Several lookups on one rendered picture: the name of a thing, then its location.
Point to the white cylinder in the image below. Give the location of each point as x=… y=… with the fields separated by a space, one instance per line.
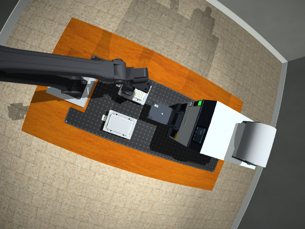
x=256 y=143

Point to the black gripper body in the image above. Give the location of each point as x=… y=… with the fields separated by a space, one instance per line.
x=125 y=92

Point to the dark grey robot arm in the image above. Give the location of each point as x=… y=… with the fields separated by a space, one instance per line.
x=66 y=72

